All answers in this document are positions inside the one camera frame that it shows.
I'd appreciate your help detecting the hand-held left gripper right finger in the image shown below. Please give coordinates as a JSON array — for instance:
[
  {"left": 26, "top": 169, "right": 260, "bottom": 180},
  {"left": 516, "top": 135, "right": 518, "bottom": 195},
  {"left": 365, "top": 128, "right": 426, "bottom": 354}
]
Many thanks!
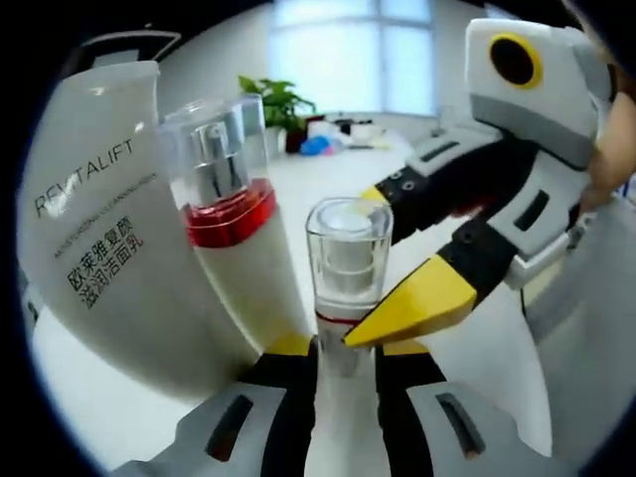
[{"left": 374, "top": 339, "right": 529, "bottom": 477}]

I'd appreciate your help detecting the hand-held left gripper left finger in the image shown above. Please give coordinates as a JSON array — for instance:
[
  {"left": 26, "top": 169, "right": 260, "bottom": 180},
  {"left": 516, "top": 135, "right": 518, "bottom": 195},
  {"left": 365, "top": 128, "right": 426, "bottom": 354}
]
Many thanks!
[{"left": 172, "top": 332, "right": 320, "bottom": 477}]

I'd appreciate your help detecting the slim white skincare bottle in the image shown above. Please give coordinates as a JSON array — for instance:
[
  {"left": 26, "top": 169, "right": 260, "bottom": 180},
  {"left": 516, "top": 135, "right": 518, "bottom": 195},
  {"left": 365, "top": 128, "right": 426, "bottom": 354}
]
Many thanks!
[{"left": 304, "top": 197, "right": 395, "bottom": 477}]

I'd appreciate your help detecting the white skincare bottle red band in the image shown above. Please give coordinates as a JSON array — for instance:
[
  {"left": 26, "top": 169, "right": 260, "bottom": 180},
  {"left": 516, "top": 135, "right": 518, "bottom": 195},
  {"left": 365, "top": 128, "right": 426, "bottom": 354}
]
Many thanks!
[{"left": 157, "top": 92, "right": 312, "bottom": 350}]

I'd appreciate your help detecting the white skincare tube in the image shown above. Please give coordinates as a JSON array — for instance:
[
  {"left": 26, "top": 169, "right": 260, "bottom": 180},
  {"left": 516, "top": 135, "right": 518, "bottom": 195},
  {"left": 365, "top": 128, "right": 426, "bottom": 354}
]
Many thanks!
[{"left": 18, "top": 59, "right": 264, "bottom": 401}]

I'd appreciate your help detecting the person's right hand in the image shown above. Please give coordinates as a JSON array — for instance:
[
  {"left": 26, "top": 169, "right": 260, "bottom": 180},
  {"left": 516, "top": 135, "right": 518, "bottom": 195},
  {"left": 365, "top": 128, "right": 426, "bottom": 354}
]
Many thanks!
[{"left": 578, "top": 90, "right": 636, "bottom": 214}]

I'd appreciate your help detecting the blue plastic bag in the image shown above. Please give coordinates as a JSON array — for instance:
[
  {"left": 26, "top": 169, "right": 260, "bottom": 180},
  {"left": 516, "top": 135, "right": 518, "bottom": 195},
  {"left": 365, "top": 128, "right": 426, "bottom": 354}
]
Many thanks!
[{"left": 299, "top": 135, "right": 333, "bottom": 157}]

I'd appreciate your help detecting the large window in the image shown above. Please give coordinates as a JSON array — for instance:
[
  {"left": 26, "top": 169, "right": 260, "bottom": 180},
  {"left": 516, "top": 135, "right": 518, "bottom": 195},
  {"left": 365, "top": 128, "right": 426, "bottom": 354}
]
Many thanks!
[{"left": 269, "top": 0, "right": 434, "bottom": 116}]

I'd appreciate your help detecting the potted green plant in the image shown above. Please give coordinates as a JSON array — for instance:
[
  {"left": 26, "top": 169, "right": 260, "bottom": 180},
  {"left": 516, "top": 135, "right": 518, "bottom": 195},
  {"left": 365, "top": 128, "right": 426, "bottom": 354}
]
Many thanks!
[{"left": 237, "top": 74, "right": 318, "bottom": 154}]

